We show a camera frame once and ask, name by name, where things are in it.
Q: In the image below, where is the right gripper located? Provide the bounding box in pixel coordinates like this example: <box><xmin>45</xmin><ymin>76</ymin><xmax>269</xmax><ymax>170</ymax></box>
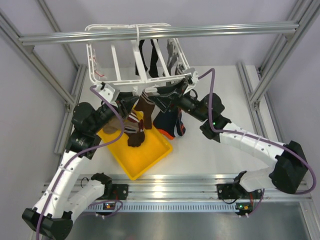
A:
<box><xmin>148</xmin><ymin>79</ymin><xmax>208</xmax><ymax>123</ymax></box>

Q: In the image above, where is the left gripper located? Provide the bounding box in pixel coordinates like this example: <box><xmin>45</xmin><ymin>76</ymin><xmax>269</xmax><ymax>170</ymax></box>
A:
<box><xmin>90</xmin><ymin>92</ymin><xmax>140</xmax><ymax>134</ymax></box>

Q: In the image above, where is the brown sock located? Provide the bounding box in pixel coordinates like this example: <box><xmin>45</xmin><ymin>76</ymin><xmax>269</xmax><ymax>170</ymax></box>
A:
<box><xmin>124</xmin><ymin>111</ymin><xmax>145</xmax><ymax>148</ymax></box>
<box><xmin>134</xmin><ymin>91</ymin><xmax>155</xmax><ymax>130</ymax></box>

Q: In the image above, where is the white clip drying hanger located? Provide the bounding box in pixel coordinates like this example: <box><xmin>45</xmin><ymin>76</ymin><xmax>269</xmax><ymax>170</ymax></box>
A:
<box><xmin>85</xmin><ymin>23</ymin><xmax>195</xmax><ymax>92</ymax></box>

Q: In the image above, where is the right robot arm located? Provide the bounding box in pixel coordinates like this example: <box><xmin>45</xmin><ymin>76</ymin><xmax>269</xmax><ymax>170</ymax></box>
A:
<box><xmin>149</xmin><ymin>83</ymin><xmax>308</xmax><ymax>199</ymax></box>

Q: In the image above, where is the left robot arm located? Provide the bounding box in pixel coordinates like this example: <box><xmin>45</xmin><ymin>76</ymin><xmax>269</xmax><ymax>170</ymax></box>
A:
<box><xmin>22</xmin><ymin>92</ymin><xmax>139</xmax><ymax>240</ymax></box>

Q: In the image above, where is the black sock right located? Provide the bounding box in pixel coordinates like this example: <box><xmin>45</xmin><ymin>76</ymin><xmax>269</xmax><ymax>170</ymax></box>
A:
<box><xmin>149</xmin><ymin>39</ymin><xmax>159</xmax><ymax>78</ymax></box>

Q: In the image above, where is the black sock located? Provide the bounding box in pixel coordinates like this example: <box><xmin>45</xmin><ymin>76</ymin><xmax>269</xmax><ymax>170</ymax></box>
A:
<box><xmin>149</xmin><ymin>39</ymin><xmax>159</xmax><ymax>78</ymax></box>
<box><xmin>135</xmin><ymin>40</ymin><xmax>148</xmax><ymax>76</ymax></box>

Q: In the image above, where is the navy orange underwear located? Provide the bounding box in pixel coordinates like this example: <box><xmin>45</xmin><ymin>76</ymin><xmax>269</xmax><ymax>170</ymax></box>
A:
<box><xmin>153</xmin><ymin>108</ymin><xmax>186</xmax><ymax>140</ymax></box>

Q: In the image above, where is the grey sock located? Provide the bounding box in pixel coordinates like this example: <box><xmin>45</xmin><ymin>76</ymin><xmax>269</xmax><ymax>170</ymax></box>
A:
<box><xmin>166</xmin><ymin>38</ymin><xmax>188</xmax><ymax>75</ymax></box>

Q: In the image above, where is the black sock left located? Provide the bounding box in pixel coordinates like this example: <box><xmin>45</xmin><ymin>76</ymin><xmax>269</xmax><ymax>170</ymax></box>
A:
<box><xmin>135</xmin><ymin>40</ymin><xmax>148</xmax><ymax>76</ymax></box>

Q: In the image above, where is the yellow plastic tray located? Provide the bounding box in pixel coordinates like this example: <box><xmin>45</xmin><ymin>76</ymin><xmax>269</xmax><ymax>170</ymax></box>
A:
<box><xmin>97</xmin><ymin>104</ymin><xmax>174</xmax><ymax>181</ymax></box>

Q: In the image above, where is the aluminium crossbar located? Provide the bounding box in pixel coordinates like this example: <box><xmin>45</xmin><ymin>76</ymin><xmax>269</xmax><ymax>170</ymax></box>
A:
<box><xmin>18</xmin><ymin>21</ymin><xmax>299</xmax><ymax>46</ymax></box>

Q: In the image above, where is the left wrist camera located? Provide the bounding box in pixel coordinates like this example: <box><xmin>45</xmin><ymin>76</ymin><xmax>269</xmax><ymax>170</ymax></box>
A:
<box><xmin>95</xmin><ymin>82</ymin><xmax>120</xmax><ymax>103</ymax></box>

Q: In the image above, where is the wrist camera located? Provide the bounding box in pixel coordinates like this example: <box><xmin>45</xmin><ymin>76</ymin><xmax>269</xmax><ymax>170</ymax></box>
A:
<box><xmin>95</xmin><ymin>82</ymin><xmax>120</xmax><ymax>103</ymax></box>
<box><xmin>183</xmin><ymin>68</ymin><xmax>199</xmax><ymax>86</ymax></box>

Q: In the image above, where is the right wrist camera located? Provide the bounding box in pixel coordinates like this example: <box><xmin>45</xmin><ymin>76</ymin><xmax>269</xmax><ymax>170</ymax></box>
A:
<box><xmin>183</xmin><ymin>68</ymin><xmax>199</xmax><ymax>86</ymax></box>

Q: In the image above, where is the slotted cable duct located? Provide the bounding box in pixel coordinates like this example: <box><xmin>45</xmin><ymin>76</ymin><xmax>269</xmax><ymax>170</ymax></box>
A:
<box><xmin>85</xmin><ymin>201</ymin><xmax>253</xmax><ymax>213</ymax></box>

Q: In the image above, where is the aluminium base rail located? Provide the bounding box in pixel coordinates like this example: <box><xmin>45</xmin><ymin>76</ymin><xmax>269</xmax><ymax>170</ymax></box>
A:
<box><xmin>39</xmin><ymin>173</ymin><xmax>281</xmax><ymax>201</ymax></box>

